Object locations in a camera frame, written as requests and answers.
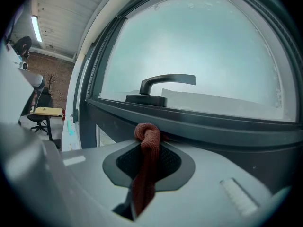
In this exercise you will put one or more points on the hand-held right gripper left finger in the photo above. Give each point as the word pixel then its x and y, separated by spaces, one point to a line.
pixel 82 185

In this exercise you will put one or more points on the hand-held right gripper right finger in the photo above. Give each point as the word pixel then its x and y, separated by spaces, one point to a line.
pixel 201 185

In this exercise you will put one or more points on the white window sill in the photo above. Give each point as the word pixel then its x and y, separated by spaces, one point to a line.
pixel 65 143

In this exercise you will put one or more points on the dark red cloth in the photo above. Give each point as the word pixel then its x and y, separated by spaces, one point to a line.
pixel 149 138

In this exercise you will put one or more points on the teal tube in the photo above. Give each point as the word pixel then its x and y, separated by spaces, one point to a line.
pixel 70 128

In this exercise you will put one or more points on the small red object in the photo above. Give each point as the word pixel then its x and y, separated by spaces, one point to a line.
pixel 63 115

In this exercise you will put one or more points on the black office chair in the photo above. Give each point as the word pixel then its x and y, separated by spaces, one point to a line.
pixel 43 100

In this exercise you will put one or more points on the bare coat rack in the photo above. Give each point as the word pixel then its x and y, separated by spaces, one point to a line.
pixel 50 81

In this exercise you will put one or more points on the long ceiling tube light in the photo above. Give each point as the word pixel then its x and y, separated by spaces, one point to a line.
pixel 36 28

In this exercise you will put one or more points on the dark fixed window frame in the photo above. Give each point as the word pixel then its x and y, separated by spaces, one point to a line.
pixel 87 126

